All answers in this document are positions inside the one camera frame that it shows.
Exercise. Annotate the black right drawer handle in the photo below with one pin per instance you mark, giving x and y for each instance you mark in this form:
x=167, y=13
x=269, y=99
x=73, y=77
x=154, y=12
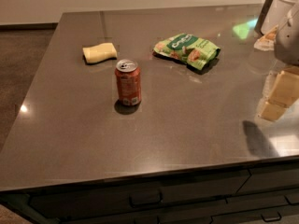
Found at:
x=271, y=217

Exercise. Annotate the green rice chip bag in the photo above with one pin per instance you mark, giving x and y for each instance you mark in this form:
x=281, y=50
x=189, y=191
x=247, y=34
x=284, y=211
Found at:
x=189, y=49

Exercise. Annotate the black drawer handle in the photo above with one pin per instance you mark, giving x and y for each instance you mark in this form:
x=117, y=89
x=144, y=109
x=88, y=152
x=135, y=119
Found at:
x=145, y=198
x=271, y=217

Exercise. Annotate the orange soda can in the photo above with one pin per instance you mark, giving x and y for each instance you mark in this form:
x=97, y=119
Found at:
x=128, y=78

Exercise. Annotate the dark drawer cabinet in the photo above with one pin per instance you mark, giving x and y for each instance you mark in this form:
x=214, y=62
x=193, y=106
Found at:
x=267, y=192

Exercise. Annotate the yellow sponge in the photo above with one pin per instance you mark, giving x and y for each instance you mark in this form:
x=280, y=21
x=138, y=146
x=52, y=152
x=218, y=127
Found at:
x=99, y=53

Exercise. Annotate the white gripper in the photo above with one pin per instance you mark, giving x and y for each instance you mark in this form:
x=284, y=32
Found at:
x=288, y=37

